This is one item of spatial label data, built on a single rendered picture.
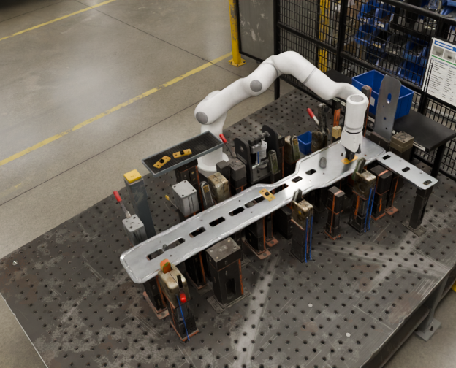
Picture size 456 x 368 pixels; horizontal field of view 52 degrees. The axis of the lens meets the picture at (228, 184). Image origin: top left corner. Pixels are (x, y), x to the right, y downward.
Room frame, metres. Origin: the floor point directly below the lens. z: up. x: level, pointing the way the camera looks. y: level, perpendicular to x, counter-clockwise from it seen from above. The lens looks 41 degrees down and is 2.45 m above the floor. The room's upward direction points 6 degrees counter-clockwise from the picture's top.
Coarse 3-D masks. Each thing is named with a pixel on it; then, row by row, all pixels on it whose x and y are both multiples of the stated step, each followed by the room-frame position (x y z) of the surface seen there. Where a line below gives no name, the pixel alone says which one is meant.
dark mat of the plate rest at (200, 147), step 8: (200, 136) 1.85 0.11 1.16; (208, 136) 1.84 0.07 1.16; (184, 144) 1.80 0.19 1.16; (192, 144) 1.79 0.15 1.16; (200, 144) 1.78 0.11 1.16; (208, 144) 1.78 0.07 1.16; (216, 144) 1.77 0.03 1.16; (168, 152) 1.75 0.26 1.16; (176, 152) 1.74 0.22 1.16; (192, 152) 1.73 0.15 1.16; (200, 152) 1.72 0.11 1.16; (144, 160) 1.70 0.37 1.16; (152, 160) 1.70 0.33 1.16; (176, 160) 1.68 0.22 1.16; (184, 160) 1.67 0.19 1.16; (152, 168) 1.64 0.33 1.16; (160, 168) 1.63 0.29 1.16
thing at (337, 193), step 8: (336, 192) 1.54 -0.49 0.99; (328, 200) 1.55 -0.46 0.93; (336, 200) 1.51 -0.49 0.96; (328, 208) 1.55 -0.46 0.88; (336, 208) 1.51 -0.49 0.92; (328, 216) 1.55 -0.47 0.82; (336, 216) 1.52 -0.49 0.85; (328, 224) 1.55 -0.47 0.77; (336, 224) 1.52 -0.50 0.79; (328, 232) 1.54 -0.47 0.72; (336, 232) 1.52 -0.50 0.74
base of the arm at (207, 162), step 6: (216, 150) 2.07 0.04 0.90; (204, 156) 2.08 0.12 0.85; (210, 156) 2.06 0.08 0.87; (216, 156) 2.07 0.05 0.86; (222, 156) 2.15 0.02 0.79; (198, 162) 2.11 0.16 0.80; (204, 162) 2.09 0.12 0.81; (210, 162) 2.06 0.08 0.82; (216, 162) 2.07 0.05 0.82; (204, 168) 2.05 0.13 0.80; (210, 168) 2.05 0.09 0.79
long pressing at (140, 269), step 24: (336, 144) 1.88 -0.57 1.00; (312, 168) 1.71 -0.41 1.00; (336, 168) 1.70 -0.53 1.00; (240, 192) 1.59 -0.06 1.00; (288, 192) 1.56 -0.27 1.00; (192, 216) 1.47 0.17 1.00; (216, 216) 1.45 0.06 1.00; (240, 216) 1.44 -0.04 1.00; (264, 216) 1.43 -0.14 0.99; (168, 240) 1.34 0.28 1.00; (192, 240) 1.33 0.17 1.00; (216, 240) 1.31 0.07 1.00; (144, 264) 1.22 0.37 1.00
